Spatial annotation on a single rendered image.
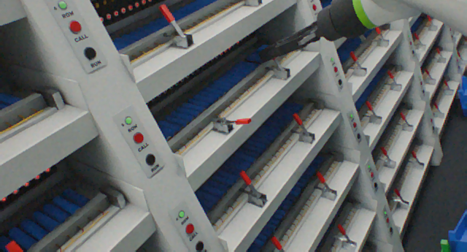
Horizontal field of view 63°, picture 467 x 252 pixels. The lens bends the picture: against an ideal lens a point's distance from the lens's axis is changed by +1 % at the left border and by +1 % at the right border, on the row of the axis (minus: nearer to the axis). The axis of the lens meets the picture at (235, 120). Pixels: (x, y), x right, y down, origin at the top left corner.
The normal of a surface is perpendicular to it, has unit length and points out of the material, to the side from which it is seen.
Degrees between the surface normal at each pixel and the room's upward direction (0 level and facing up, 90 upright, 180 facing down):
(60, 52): 90
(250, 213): 20
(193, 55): 110
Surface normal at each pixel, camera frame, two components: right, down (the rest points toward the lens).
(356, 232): -0.11, -0.84
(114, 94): 0.73, -0.08
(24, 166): 0.82, 0.22
